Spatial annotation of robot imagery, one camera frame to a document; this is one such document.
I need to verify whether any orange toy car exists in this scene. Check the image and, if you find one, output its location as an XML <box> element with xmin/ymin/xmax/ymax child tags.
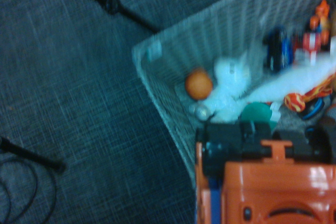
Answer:
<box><xmin>195</xmin><ymin>121</ymin><xmax>336</xmax><ymax>224</ymax></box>

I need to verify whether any grey woven basket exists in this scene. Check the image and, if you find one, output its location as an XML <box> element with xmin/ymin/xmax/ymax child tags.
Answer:
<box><xmin>132</xmin><ymin>0</ymin><xmax>336</xmax><ymax>190</ymax></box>

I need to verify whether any blue black toy car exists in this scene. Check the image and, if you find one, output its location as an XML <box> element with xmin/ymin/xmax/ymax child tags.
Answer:
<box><xmin>262</xmin><ymin>25</ymin><xmax>293</xmax><ymax>73</ymax></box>

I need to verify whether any red white toy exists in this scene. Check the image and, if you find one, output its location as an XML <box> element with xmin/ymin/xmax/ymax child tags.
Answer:
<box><xmin>293</xmin><ymin>32</ymin><xmax>322</xmax><ymax>65</ymax></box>

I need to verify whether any orange toy figure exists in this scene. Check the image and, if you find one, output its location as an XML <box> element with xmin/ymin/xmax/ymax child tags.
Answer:
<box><xmin>309</xmin><ymin>0</ymin><xmax>332</xmax><ymax>49</ymax></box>

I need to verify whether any orange ball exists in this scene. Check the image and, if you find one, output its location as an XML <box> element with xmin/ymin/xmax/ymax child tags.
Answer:
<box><xmin>184</xmin><ymin>68</ymin><xmax>214</xmax><ymax>101</ymax></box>

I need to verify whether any white unicorn plush flame mane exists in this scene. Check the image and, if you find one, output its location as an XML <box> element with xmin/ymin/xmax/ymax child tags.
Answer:
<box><xmin>188</xmin><ymin>50</ymin><xmax>336</xmax><ymax>125</ymax></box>

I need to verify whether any green ball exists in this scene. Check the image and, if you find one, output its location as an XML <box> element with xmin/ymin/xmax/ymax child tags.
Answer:
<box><xmin>240</xmin><ymin>102</ymin><xmax>279</xmax><ymax>130</ymax></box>

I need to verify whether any black tripod leg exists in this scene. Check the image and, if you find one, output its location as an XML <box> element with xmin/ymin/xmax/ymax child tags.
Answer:
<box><xmin>0</xmin><ymin>135</ymin><xmax>67</xmax><ymax>174</ymax></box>
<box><xmin>44</xmin><ymin>0</ymin><xmax>161</xmax><ymax>34</ymax></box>

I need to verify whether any blue black strap toy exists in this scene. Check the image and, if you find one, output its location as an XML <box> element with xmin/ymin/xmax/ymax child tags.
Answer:
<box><xmin>301</xmin><ymin>95</ymin><xmax>327</xmax><ymax>121</ymax></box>

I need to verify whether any black cable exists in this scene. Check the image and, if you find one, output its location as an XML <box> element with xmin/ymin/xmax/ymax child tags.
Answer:
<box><xmin>0</xmin><ymin>153</ymin><xmax>58</xmax><ymax>224</ymax></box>

